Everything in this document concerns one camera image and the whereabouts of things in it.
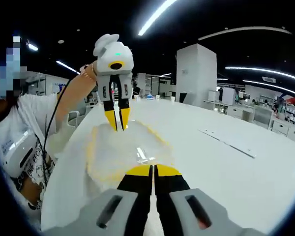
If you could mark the wide white pillar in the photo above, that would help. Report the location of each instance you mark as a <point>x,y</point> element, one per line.
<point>196,73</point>

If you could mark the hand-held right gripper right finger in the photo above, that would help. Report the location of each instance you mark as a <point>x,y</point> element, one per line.
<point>186,211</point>

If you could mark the white chest-worn device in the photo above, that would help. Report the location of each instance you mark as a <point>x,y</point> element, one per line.
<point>18,155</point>

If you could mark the clear storage box lid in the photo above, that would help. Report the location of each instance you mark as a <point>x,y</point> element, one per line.
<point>132,140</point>

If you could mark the thin ceiling light strip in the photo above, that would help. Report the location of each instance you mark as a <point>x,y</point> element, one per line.
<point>273,86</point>
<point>265,70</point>

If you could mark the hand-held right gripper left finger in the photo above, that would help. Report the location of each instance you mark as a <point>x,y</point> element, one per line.
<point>118,211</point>

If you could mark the blue white packet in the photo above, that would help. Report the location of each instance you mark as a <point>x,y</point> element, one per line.
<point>152,97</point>

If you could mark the ceiling air conditioner unit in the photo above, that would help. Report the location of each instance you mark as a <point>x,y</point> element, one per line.
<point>269,79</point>

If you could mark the long ceiling light strip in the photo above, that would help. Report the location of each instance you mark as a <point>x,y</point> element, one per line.
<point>155,17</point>

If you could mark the white cabinet appliance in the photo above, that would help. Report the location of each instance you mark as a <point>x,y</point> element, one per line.
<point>226,96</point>

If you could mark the red wall banner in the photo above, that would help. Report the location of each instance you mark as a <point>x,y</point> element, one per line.
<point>291,102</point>

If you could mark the clear yellow-edged plastic bag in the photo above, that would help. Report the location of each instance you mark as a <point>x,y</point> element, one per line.
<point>118,152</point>

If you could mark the white paper cup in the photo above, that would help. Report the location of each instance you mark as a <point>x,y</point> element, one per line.
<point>173,98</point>

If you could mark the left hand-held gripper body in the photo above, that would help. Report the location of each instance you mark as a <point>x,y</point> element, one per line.
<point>113,54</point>

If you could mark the person in white shirt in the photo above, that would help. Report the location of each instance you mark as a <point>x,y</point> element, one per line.
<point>12,118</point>

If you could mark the white table cover strip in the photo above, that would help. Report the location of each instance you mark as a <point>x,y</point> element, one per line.
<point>226,141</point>

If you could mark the white chair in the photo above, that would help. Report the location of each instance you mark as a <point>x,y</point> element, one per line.
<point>73,119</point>

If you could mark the person's left hand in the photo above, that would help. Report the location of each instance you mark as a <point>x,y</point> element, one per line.
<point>94,71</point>

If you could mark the row of white lab cabinets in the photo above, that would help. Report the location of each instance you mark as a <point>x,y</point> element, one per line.
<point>260,115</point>

